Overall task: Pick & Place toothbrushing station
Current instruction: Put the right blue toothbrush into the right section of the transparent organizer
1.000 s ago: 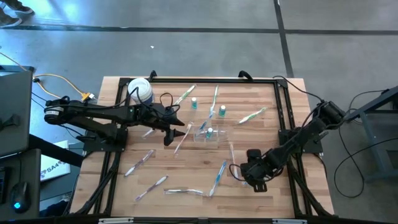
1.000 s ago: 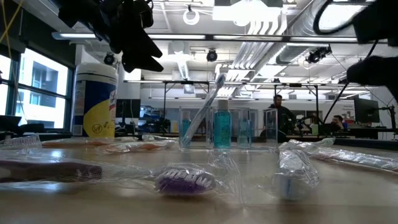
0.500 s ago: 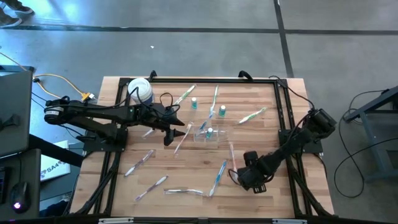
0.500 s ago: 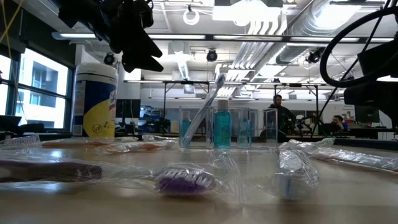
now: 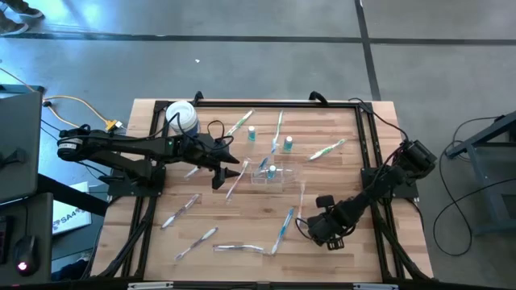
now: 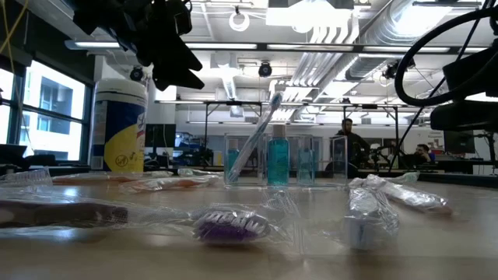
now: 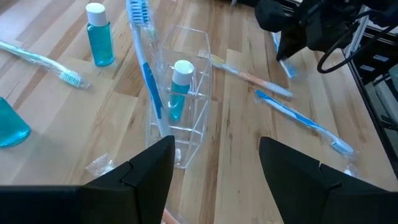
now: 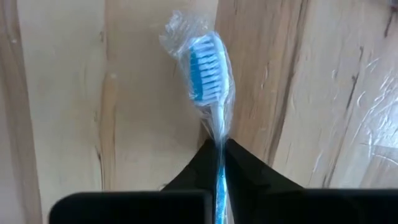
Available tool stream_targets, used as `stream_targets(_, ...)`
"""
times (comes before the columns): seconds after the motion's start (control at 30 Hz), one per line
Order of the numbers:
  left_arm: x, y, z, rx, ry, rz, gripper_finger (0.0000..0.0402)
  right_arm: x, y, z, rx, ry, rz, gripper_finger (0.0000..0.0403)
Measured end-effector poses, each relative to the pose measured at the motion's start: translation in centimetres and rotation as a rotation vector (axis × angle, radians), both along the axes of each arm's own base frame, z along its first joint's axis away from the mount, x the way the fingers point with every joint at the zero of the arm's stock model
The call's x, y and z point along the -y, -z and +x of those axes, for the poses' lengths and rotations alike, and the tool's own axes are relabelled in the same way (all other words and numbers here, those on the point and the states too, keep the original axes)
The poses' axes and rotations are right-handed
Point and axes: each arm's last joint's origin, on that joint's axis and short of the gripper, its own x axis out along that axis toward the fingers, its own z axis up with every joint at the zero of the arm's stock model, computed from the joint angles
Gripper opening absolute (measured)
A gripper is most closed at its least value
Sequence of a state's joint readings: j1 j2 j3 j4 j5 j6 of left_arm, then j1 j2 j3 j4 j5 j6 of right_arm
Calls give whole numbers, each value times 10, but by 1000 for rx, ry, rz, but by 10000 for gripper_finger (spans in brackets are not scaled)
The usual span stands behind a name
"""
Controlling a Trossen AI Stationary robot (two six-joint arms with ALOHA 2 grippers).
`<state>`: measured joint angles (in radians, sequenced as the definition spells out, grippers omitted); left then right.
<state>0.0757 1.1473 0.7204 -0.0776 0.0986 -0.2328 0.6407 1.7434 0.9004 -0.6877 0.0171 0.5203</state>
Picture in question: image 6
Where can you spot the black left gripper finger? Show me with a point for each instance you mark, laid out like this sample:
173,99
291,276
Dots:
179,54
175,79

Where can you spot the blue toothbrush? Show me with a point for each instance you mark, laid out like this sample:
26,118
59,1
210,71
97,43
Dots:
367,229
257,134
408,196

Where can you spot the yellow orange toothbrush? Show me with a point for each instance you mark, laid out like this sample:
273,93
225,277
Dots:
109,178

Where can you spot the clear acrylic organizer box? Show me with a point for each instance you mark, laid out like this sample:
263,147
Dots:
338,155

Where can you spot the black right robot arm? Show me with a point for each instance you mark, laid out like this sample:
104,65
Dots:
474,74

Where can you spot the dark computer monitor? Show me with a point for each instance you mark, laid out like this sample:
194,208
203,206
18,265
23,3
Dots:
459,142
160,135

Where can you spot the long ceiling light strip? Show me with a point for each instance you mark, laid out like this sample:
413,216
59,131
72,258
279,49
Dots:
218,46

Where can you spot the person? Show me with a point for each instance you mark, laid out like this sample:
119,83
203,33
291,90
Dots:
422,149
356,148

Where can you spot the Lysol wipes canister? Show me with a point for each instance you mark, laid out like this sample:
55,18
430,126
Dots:
116,128

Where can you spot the large dark-framed window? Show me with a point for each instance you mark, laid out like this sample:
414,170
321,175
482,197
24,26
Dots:
54,97

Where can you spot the black ceiling camera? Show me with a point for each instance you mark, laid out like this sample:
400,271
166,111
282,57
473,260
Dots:
265,69
136,73
397,69

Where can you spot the black background rig frame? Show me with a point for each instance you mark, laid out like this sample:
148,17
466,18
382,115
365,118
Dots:
233,103

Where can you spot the silver ventilation duct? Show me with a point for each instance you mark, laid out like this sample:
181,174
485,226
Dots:
373,39

